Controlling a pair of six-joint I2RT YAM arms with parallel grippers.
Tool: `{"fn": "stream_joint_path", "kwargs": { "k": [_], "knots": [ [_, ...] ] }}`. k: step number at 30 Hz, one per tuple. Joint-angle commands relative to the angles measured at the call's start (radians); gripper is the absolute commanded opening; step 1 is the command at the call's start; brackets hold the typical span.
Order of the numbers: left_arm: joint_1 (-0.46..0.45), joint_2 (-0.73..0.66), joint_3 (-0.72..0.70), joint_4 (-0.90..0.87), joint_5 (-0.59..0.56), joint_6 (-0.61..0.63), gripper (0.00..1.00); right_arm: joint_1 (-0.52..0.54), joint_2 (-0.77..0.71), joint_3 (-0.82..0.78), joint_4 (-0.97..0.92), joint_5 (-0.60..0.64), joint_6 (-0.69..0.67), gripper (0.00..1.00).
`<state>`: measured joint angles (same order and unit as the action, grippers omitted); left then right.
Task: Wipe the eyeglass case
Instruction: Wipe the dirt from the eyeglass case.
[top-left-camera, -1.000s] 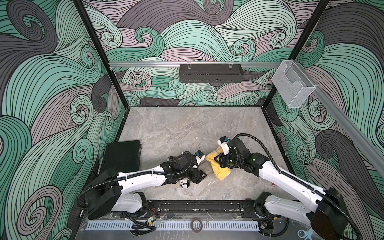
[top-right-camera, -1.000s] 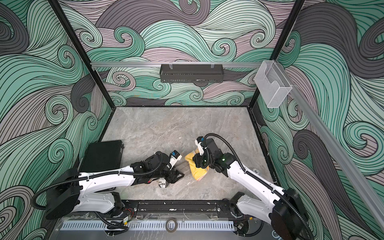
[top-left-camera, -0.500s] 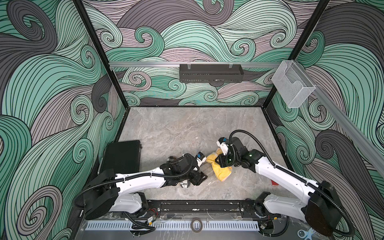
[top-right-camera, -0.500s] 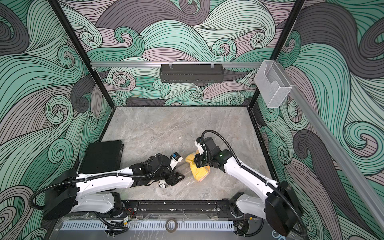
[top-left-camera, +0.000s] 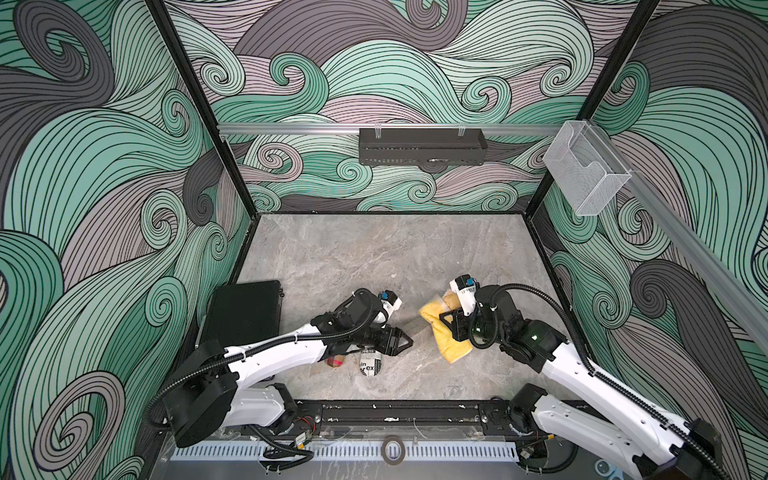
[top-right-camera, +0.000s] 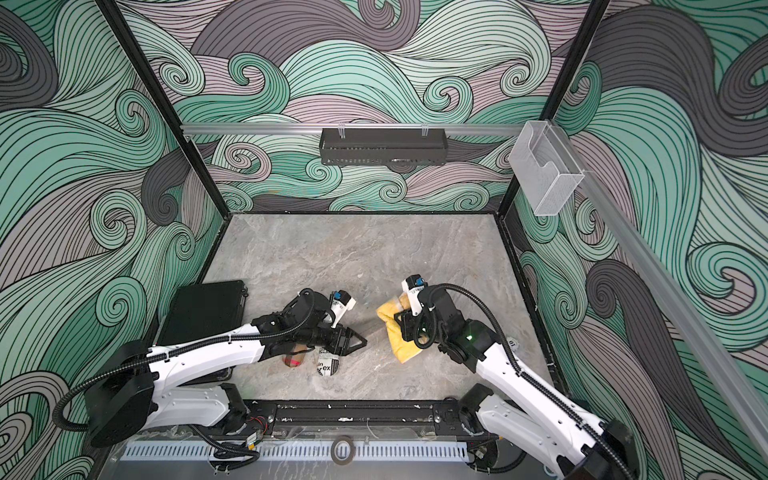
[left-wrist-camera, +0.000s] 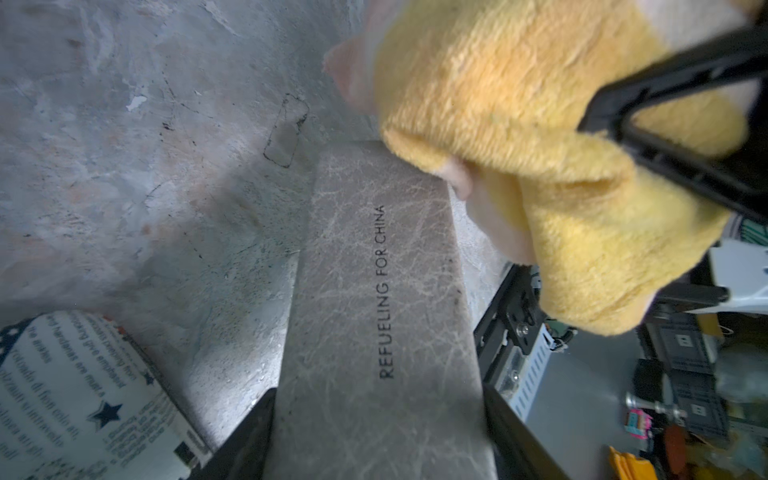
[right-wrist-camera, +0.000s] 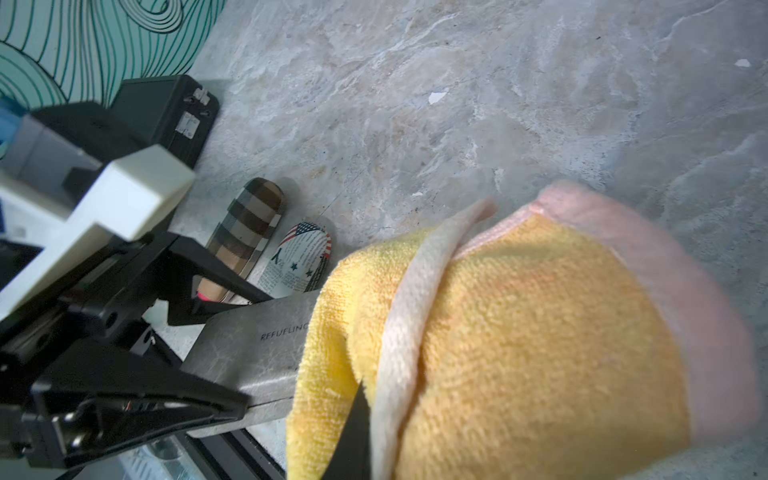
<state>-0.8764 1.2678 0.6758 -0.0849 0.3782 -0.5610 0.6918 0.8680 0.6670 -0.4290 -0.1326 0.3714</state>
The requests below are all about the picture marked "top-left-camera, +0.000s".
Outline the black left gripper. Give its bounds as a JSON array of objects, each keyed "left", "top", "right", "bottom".
[{"left": 347, "top": 324, "right": 412, "bottom": 358}]

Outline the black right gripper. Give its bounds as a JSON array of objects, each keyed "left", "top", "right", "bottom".
[{"left": 436, "top": 304, "right": 505, "bottom": 345}]

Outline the yellow pink microfiber cloth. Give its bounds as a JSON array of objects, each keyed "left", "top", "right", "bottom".
[{"left": 419, "top": 291, "right": 473, "bottom": 364}]

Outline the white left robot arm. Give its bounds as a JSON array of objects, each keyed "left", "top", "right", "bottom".
[{"left": 156, "top": 288, "right": 413, "bottom": 448}]

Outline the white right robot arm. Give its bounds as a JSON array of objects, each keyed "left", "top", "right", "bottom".
[{"left": 440, "top": 275, "right": 729, "bottom": 479}]

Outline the black tape roll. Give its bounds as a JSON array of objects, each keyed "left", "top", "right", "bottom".
[{"left": 380, "top": 435, "right": 406, "bottom": 466}]

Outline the black flat box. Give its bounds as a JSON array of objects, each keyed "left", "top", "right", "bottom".
[{"left": 196, "top": 280, "right": 284, "bottom": 347}]

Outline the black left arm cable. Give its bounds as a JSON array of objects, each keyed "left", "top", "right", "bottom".
[{"left": 146, "top": 289, "right": 385, "bottom": 428}]

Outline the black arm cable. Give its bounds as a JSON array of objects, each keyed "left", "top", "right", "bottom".
[
  {"left": 146, "top": 289, "right": 385, "bottom": 428},
  {"left": 467, "top": 283, "right": 730, "bottom": 480}
]

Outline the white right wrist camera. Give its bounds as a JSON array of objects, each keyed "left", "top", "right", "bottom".
[{"left": 449, "top": 274, "right": 477, "bottom": 317}]

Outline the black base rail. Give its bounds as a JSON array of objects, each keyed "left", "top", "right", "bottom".
[{"left": 158, "top": 398, "right": 523, "bottom": 438}]

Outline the white perforated cable duct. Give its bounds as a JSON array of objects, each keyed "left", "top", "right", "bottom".
[{"left": 170, "top": 440, "right": 519, "bottom": 463}]

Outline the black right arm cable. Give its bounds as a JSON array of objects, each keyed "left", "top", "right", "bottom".
[{"left": 467, "top": 283, "right": 730, "bottom": 480}]

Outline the clear acrylic wall holder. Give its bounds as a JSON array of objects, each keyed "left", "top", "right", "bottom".
[{"left": 543, "top": 120, "right": 632, "bottom": 217}]

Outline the black wall tray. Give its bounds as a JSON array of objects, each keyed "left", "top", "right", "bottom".
[{"left": 358, "top": 126, "right": 488, "bottom": 166}]

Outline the aluminium rail back wall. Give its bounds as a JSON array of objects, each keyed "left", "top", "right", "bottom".
[{"left": 218, "top": 122, "right": 562, "bottom": 137}]

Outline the aluminium rail wall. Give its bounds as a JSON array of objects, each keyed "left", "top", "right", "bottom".
[
  {"left": 587, "top": 122, "right": 767, "bottom": 351},
  {"left": 218, "top": 122, "right": 562, "bottom": 137}
]

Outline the aluminium rail right wall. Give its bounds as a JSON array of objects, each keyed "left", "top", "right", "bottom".
[{"left": 587, "top": 122, "right": 767, "bottom": 351}]

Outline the black corner frame post right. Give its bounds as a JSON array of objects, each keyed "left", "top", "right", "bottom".
[{"left": 525, "top": 1, "right": 658, "bottom": 219}]

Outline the black corner frame post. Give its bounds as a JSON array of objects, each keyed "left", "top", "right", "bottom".
[
  {"left": 525, "top": 1, "right": 658, "bottom": 219},
  {"left": 145, "top": 0, "right": 259, "bottom": 220}
]

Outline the black corner frame post left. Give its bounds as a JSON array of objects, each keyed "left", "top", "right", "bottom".
[{"left": 145, "top": 0, "right": 259, "bottom": 220}]

